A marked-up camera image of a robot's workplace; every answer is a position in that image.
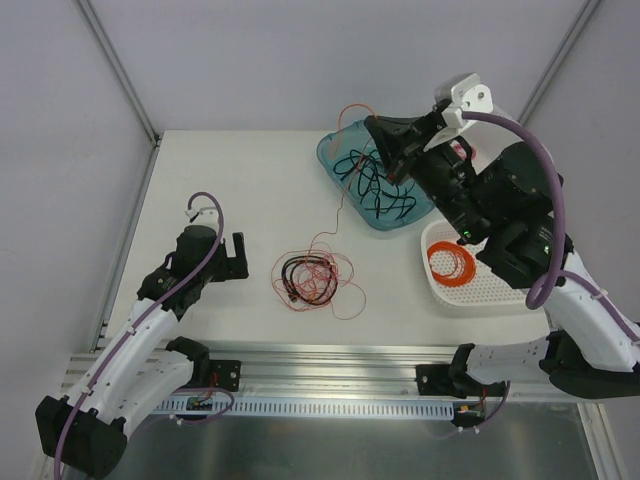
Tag black cable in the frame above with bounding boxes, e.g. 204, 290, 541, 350
279, 255, 341, 305

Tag thin orange wire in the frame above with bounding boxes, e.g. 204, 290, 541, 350
271, 103, 381, 322

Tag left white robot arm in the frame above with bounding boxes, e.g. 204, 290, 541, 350
35, 225, 249, 479

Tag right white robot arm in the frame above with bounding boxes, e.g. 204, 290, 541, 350
364, 112, 639, 400

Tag white solid plastic basket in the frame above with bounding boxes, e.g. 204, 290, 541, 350
413, 98, 555, 205

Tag teal transparent plastic tray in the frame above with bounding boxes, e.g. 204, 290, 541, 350
316, 120, 435, 231

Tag white perforated plastic basket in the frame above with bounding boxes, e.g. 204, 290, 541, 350
420, 220, 545, 320

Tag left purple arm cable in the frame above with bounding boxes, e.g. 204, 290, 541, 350
49, 191, 235, 480

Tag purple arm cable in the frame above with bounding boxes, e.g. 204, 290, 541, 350
462, 110, 640, 435
49, 191, 235, 480

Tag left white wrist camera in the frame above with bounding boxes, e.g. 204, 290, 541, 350
185, 206, 219, 233

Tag black cables in tray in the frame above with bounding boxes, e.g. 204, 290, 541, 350
333, 148, 419, 221

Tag orange wire coil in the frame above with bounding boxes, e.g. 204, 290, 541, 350
427, 240, 479, 288

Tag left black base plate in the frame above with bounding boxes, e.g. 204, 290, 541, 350
185, 359, 242, 392

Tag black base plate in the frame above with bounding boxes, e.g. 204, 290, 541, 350
185, 359, 242, 392
415, 364, 506, 399

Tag aluminium mounting rail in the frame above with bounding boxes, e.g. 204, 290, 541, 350
62, 339, 601, 404

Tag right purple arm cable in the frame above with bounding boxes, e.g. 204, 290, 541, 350
462, 110, 640, 435

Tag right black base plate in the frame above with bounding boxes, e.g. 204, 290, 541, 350
415, 364, 506, 399

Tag white slotted cable duct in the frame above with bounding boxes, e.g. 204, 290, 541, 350
153, 394, 454, 421

